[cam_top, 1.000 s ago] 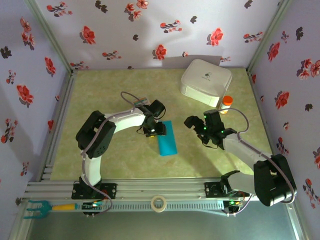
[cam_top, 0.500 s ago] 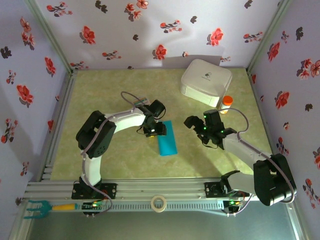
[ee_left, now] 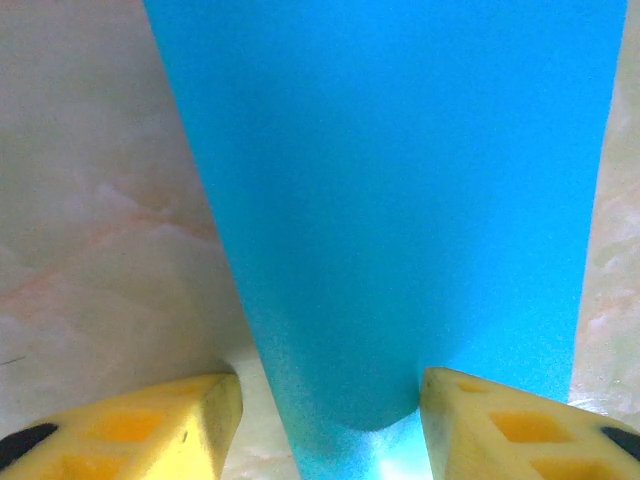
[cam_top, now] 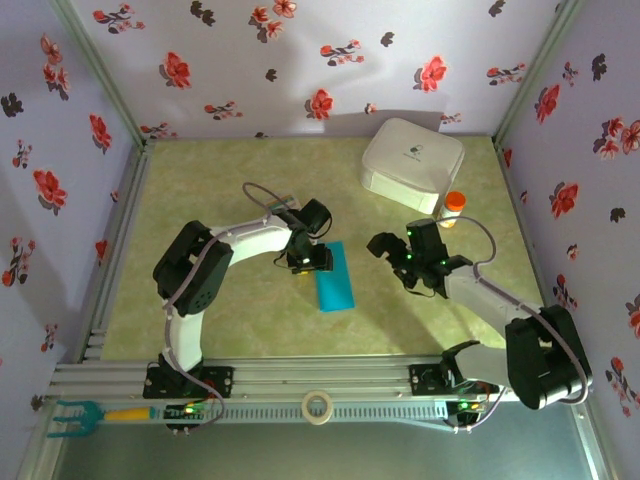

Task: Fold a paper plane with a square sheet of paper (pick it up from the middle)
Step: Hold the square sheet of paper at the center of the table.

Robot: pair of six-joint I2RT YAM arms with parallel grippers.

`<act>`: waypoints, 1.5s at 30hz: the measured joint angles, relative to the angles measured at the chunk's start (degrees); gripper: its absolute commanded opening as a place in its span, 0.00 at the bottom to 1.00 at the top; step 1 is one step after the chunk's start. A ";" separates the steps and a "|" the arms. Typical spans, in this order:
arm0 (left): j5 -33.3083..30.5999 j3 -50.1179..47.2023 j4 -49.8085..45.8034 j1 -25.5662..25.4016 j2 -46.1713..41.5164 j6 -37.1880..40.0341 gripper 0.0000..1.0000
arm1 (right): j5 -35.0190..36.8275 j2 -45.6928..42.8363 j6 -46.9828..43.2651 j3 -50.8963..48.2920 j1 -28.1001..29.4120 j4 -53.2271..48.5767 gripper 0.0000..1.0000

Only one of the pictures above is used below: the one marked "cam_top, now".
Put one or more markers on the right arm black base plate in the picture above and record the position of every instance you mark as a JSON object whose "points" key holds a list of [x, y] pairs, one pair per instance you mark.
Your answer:
{"points": [[422, 380]]}

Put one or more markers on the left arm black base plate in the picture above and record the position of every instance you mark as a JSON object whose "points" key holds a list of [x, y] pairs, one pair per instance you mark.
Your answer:
{"points": [[220, 382]]}

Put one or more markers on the left aluminium corner post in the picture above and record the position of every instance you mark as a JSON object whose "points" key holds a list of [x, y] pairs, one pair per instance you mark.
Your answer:
{"points": [[99, 70]]}

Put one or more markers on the white zip case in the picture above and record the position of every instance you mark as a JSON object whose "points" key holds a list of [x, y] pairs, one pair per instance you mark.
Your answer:
{"points": [[410, 160]]}

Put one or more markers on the small printed card packet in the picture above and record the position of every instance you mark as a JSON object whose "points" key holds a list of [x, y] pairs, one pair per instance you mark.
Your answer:
{"points": [[290, 202]]}

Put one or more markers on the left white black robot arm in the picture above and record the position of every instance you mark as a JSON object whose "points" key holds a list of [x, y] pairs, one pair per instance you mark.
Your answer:
{"points": [[260, 240]]}

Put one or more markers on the blue paper sheet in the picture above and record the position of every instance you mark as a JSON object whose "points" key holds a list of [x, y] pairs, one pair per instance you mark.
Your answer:
{"points": [[335, 292]]}

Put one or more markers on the aluminium corner post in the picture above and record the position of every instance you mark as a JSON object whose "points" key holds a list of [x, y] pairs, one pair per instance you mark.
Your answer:
{"points": [[537, 70], [99, 70]]}

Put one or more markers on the orange cap pill bottle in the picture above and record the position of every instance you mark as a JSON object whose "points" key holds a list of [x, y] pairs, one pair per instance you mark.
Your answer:
{"points": [[451, 210]]}

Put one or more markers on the aluminium front frame rail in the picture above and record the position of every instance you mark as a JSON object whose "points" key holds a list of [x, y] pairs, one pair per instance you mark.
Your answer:
{"points": [[325, 372]]}

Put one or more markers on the aluminium lower frame bar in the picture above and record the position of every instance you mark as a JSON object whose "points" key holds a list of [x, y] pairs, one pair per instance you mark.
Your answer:
{"points": [[37, 450], [595, 445]]}

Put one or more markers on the white tape roll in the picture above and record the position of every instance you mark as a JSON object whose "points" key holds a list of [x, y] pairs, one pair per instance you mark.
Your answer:
{"points": [[304, 407]]}

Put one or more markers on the left aluminium side rail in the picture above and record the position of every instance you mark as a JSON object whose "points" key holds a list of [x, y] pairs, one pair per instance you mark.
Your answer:
{"points": [[120, 240]]}

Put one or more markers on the right aluminium corner post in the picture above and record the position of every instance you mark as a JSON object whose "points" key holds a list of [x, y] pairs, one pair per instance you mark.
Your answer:
{"points": [[537, 70]]}

